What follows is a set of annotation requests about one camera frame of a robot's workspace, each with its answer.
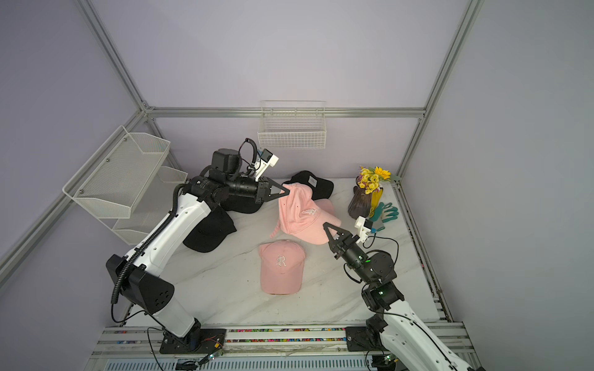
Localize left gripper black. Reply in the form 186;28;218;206
226;177;289;204

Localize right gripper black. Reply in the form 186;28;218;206
325;223;375;284

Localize pink cap script logo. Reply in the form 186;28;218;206
270;183;341;245

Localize black cap with white label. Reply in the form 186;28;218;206
285;170;334;200

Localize pink cap R logo front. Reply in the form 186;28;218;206
258;240;306;295

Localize pink cap LA logo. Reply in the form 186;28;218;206
314;199;335;216

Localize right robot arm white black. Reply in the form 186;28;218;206
323;221;476;370

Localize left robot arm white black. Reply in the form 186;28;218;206
106;148;289;344

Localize purple glass vase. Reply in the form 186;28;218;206
347;185;372;220

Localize black cap back left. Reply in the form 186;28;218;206
221;196;262;214

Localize green garden gloves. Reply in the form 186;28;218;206
371;202;399;231

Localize yellow artificial flowers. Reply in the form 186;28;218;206
356;167;391;194

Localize black cap near left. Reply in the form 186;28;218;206
183;207;237;254

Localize lower white mesh shelf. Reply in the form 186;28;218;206
111;166;187;246

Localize white mesh shelf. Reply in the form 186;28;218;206
63;126;170;220
111;166;187;246

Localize upper white mesh shelf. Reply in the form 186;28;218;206
63;126;170;220

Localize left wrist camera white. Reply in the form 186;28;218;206
254;148;278;182

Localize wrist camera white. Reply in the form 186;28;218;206
254;148;278;182
355;216;373;244

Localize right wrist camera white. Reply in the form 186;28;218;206
355;216;373;244

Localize white wire basket wall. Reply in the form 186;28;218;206
258;100;327;150

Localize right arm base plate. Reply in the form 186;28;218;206
345;326;385;352

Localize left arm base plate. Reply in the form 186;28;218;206
159;329;227;355

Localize aluminium rail front frame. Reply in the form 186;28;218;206
91;322;479;363

